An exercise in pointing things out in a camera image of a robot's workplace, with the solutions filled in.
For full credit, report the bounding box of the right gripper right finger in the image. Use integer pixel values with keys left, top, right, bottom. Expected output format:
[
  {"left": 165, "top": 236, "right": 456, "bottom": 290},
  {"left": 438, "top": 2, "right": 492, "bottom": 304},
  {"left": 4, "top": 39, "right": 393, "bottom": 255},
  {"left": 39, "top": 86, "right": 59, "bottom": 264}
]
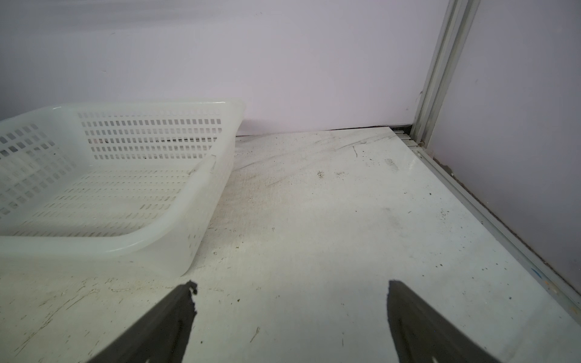
[{"left": 387, "top": 280, "right": 498, "bottom": 362}]

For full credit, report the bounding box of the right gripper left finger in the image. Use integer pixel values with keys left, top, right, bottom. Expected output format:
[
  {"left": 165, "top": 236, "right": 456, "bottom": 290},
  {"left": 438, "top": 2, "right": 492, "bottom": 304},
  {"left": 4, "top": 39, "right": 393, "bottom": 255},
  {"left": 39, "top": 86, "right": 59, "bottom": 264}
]
[{"left": 90, "top": 281, "right": 198, "bottom": 362}]

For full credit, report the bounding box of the white plastic basket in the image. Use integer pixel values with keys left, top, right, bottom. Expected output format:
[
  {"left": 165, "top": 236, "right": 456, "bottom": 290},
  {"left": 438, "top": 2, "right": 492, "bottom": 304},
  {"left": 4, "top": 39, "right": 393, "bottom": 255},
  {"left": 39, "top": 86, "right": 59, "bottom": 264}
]
[{"left": 1, "top": 100, "right": 245, "bottom": 278}]

